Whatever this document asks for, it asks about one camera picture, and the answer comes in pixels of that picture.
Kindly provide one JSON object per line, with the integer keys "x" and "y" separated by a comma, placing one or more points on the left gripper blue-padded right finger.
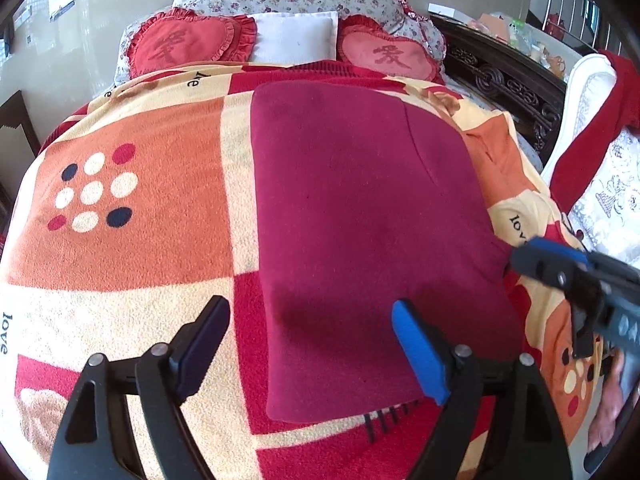
{"x": 525, "y": 437}

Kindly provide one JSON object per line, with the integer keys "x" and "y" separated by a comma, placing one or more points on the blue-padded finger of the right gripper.
{"x": 552, "y": 263}

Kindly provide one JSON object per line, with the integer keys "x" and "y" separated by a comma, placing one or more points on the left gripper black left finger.
{"x": 95, "y": 439}

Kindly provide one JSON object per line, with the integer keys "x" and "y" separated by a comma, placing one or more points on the maroon red sweater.
{"x": 364, "y": 199}

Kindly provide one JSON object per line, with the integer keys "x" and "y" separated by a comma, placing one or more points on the person's right hand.
{"x": 602, "y": 428}

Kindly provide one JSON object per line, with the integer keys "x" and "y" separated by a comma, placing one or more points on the white lace armchair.
{"x": 606, "y": 217}

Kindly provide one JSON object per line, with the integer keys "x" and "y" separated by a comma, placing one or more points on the red cloth on chair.
{"x": 580, "y": 162}

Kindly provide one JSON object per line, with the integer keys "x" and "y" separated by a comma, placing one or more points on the right red heart pillow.
{"x": 364, "y": 43}

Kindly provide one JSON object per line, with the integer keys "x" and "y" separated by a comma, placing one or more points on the red heart pillow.
{"x": 364, "y": 43}
{"x": 180, "y": 36}

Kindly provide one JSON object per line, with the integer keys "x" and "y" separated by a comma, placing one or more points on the dark wooden side table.
{"x": 19, "y": 148}

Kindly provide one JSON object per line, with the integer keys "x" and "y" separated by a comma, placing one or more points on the white rectangular pillow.
{"x": 295, "y": 38}

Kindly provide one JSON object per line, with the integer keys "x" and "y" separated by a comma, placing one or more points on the left red heart pillow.
{"x": 180, "y": 36}

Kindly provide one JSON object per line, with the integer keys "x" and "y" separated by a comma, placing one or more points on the dark carved wooden bed frame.
{"x": 508, "y": 79}

